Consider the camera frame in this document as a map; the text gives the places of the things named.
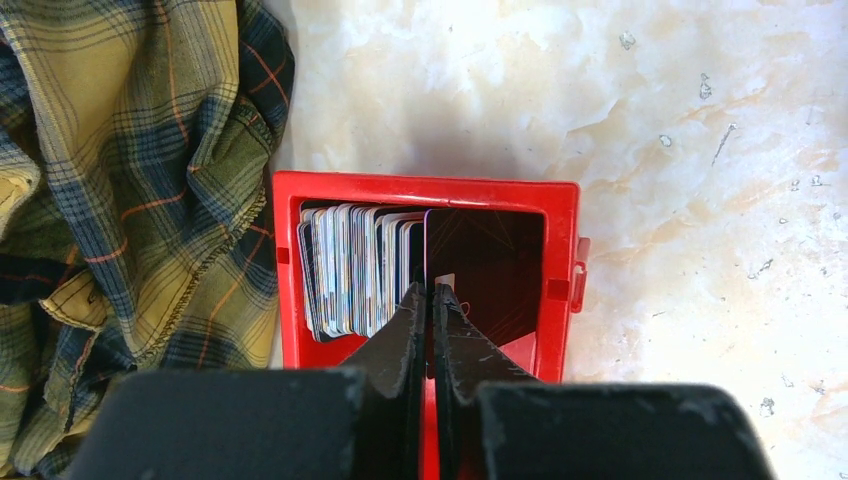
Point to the red plastic bin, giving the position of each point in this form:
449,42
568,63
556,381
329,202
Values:
563,268

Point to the black VIP card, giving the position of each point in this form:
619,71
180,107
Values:
495,261

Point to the cards in red bin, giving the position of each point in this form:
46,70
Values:
358,260

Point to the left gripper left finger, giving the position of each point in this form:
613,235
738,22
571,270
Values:
357,420

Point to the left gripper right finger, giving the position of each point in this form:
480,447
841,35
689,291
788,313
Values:
497,421

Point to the yellow plaid shirt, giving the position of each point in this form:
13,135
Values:
136,232

